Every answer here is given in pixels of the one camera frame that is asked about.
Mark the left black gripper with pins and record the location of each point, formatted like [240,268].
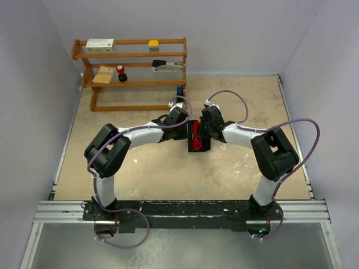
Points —
[183,135]

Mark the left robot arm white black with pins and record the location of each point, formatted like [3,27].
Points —
[107,151]

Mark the red black stamp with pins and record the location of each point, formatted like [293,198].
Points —
[121,73]

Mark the black glasses case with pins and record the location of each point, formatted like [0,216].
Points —
[206,143]

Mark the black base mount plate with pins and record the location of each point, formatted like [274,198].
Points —
[236,215]

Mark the red sunglasses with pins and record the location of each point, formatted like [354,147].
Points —
[196,140]

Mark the brown spiral notebook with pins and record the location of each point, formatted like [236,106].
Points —
[103,75]

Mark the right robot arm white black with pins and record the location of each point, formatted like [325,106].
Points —
[274,154]

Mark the aluminium frame rail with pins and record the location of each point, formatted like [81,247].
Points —
[167,171]

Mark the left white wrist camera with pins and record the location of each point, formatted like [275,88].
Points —
[173,105]

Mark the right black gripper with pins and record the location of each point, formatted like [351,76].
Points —
[202,134]

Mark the white green box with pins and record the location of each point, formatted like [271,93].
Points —
[100,45]

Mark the black white stapler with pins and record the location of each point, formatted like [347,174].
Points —
[166,66]

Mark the wooden three-tier shelf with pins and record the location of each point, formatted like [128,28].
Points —
[144,89]

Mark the blue black stapler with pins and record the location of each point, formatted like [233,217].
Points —
[179,90]

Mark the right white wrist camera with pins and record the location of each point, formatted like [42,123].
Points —
[208,103]

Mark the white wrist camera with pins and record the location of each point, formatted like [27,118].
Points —
[208,103]
[173,105]

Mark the yellow grey eraser block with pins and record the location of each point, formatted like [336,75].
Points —
[153,45]

